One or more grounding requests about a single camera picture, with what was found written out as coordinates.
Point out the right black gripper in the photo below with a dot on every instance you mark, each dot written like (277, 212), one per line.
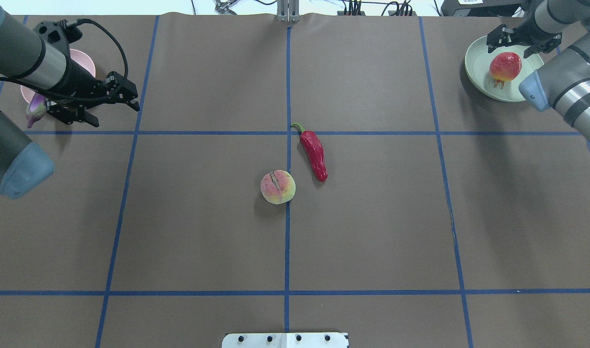
(526, 30)

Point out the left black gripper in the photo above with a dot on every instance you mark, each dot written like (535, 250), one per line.
(80, 76)

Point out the red pomegranate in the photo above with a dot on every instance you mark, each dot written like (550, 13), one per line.
(505, 67)

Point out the purple eggplant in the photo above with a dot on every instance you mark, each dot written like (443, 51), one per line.
(36, 110)

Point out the peach fruit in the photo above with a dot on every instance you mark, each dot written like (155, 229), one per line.
(278, 187)

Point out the red chili pepper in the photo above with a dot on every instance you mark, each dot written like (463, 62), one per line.
(315, 151)

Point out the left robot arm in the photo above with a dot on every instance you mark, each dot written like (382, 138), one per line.
(23, 163)

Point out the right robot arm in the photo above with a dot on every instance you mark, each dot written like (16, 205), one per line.
(562, 84)

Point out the pink plate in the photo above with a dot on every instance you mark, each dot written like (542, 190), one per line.
(77, 56)

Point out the green plate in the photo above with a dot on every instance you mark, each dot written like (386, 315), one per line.
(477, 61)

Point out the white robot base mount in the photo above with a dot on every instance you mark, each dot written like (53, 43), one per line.
(287, 340)

